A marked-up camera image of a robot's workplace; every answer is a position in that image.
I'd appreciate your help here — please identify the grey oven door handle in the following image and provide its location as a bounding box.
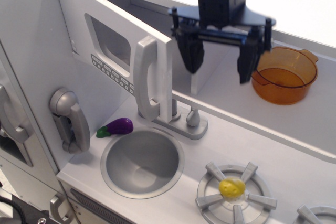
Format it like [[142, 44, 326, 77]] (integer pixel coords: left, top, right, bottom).
[[49, 195, 73, 224]]

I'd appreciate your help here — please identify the grey fridge door handle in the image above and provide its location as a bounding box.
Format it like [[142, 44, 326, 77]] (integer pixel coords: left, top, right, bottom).
[[1, 85, 29, 143]]

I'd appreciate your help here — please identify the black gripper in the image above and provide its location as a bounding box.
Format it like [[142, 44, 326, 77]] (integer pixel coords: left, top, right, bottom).
[[169, 0, 276, 84]]

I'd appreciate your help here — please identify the purple toy eggplant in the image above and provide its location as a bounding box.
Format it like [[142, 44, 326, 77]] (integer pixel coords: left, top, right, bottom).
[[96, 118, 134, 138]]

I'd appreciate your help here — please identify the grey toy faucet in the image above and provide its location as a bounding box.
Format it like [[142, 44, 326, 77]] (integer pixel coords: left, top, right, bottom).
[[152, 99, 208, 140]]

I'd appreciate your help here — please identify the yellow toy potato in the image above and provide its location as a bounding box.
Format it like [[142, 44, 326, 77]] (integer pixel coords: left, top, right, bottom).
[[218, 177, 246, 198]]

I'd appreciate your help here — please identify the orange transparent plastic pot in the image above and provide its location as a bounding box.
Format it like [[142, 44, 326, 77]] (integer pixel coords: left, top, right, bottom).
[[251, 47, 318, 105]]

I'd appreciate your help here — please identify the grey round sink basin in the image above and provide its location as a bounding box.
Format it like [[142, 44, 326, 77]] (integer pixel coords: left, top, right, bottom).
[[100, 127, 185, 199]]

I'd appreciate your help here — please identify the white toy microwave door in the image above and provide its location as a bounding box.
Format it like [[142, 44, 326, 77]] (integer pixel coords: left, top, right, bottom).
[[60, 0, 173, 122]]

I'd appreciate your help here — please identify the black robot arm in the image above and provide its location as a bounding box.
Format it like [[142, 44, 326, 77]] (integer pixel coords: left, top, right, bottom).
[[169, 0, 276, 84]]

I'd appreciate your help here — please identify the grey toy wall phone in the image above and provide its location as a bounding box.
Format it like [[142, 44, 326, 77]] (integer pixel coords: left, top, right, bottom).
[[49, 88, 90, 155]]

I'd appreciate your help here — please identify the grey stove burner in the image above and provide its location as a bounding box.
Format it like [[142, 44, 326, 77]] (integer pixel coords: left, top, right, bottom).
[[293, 205, 335, 224], [195, 162, 277, 223]]

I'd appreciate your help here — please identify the white toy kitchen shelf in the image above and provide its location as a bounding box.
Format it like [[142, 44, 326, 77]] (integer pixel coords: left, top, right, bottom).
[[173, 32, 335, 163]]

